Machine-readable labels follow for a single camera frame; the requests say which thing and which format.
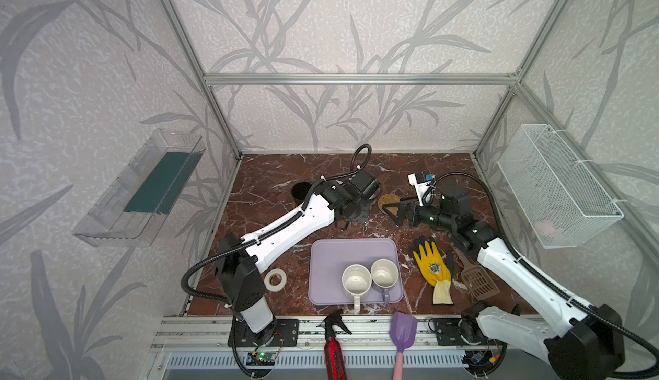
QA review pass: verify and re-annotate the woven rattan round coaster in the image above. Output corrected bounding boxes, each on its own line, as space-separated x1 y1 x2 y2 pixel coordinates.
377 194 401 218

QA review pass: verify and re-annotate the black mug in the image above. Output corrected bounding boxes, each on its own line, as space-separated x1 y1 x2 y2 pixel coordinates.
291 182 312 206

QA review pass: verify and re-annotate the lilac mug white inside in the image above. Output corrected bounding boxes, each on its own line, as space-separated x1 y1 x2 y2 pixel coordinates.
370 258 399 304

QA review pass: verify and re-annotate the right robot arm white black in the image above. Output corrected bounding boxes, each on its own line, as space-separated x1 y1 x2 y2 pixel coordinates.
379 173 658 379

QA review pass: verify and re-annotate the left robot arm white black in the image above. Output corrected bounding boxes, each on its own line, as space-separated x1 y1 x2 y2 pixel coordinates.
180 143 380 346

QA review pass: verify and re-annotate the lilac plastic tray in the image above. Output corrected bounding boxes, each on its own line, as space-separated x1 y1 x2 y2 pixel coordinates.
308 239 403 311

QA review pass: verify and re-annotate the yellow black work glove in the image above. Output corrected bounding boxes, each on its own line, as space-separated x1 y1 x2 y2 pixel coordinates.
413 236 454 306

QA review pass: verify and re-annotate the brown plastic litter scoop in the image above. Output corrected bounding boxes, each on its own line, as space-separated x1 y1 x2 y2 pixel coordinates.
455 249 500 301

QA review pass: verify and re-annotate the white tape roll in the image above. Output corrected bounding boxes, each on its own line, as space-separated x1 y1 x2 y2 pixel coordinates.
264 268 288 292

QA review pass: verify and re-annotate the purple plastic scoop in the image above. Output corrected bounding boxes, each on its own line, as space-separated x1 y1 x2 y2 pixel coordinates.
391 311 418 380

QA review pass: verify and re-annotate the red spray bottle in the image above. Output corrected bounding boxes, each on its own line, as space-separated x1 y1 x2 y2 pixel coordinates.
319 309 352 380

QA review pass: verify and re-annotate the green circuit board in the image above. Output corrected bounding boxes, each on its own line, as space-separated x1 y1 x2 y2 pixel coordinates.
245 351 278 366

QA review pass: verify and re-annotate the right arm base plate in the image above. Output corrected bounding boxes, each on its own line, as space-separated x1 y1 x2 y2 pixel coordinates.
428 318 482 347

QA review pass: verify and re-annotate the white wire mesh basket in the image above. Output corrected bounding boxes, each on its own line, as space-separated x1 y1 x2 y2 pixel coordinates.
498 124 625 249

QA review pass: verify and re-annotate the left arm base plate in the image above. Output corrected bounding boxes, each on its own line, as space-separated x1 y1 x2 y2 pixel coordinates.
228 318 300 347

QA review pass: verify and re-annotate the clear plastic wall shelf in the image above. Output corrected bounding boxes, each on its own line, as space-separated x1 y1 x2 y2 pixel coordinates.
73 129 206 248

